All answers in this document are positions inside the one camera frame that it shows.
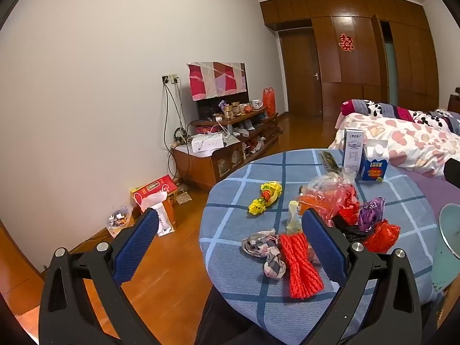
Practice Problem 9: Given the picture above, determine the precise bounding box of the pale yellow plastic bag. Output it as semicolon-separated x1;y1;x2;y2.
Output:
285;201;305;236

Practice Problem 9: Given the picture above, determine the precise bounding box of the teal trash bin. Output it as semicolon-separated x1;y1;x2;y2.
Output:
429;203;460;297

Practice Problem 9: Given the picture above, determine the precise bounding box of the red pink patchwork cover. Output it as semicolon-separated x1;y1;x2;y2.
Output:
187;62;248;101

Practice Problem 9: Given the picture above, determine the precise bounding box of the dark object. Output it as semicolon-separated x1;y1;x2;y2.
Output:
444;158;460;185

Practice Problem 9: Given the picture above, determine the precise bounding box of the black power cable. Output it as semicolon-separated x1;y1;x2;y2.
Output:
162;79;188;187

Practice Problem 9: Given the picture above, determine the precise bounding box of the pink grey checked cloth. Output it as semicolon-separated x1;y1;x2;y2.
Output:
241;228;287;279

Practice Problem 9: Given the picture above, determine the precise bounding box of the dark snack packet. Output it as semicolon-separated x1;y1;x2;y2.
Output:
321;151;340;175

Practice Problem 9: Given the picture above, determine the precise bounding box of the orange carrier bag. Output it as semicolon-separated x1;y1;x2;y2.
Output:
262;87;277;116

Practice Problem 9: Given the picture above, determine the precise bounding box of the wooden television cabinet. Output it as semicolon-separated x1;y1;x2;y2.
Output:
170;108;281;192

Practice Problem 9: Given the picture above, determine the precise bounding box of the white flat box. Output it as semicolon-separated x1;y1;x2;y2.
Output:
190;133;225;154

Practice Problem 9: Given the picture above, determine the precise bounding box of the flat television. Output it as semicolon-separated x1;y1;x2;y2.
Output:
196;63;250;120

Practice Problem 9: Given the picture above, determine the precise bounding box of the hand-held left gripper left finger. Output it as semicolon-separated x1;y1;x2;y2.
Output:
38;208;160;345

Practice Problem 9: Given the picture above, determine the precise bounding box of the black mesh net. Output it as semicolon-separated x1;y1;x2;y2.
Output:
331;214;371;244

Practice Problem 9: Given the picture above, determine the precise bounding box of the wooden door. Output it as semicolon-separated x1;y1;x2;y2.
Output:
278;29;324;117

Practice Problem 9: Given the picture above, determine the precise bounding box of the red mesh net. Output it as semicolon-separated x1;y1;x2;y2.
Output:
278;233;326;300

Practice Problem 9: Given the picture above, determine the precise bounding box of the red paper decoration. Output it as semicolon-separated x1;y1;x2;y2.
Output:
338;33;356;52

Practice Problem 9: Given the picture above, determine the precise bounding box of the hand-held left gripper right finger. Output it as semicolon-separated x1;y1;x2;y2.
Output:
301;208;432;345

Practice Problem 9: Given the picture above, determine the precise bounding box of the clear bag of scraps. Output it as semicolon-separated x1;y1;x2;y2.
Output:
107;206;134;238

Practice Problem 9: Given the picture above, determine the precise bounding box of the clear red-printed plastic bag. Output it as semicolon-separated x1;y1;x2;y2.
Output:
307;170;361;223

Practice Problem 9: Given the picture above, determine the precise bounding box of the orange plastic bag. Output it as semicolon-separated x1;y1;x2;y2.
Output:
296;193;338;220

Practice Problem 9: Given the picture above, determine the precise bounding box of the cow-print patchwork blanket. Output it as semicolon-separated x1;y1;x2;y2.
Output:
340;99;460;134

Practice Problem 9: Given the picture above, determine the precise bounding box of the wooden wardrobe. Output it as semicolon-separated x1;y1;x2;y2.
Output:
259;0;442;124

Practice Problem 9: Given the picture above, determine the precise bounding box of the yellow wrapper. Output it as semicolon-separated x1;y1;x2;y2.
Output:
248;181;283;216

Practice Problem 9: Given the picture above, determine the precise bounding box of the tall white carton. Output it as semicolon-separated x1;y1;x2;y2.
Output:
343;128;366;178

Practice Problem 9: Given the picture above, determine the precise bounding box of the purple wrapper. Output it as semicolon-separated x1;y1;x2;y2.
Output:
357;198;386;232

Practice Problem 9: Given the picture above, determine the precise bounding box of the blue plaid tablecloth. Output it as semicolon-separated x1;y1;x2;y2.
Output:
199;148;448;345

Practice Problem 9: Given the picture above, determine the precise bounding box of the red gift box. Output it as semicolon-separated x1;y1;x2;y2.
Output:
130;175;179;231

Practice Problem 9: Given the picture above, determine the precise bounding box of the red plastic bag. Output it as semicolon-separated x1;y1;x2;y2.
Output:
363;220;401;254

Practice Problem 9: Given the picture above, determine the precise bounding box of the blue milk carton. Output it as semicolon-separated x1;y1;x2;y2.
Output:
359;144;388;184

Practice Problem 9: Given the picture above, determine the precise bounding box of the heart-print white quilt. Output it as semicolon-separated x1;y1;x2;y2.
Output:
329;112;460;180

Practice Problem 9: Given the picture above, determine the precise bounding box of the white plastic bag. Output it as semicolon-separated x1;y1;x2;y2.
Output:
140;191;174;237

